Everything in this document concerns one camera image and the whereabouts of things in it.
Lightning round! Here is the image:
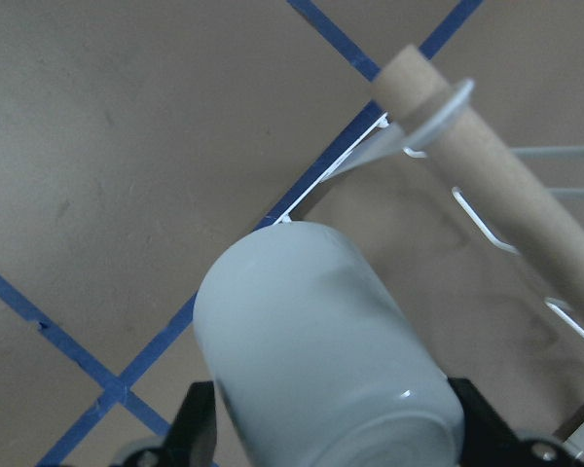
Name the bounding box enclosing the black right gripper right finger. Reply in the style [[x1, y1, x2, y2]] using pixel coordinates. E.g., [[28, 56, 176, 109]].
[[448, 377, 529, 466]]

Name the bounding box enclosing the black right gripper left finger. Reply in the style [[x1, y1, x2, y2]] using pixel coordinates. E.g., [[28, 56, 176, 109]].
[[164, 381, 217, 467]]

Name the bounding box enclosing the wooden rack dowel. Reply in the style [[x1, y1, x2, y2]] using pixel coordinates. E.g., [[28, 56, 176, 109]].
[[371, 45, 584, 329]]

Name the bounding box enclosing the grey plastic cup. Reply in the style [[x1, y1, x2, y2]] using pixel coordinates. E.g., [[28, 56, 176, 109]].
[[194, 222, 464, 466]]

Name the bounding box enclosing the white wire cup rack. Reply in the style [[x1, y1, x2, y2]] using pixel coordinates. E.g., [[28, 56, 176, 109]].
[[257, 101, 584, 340]]

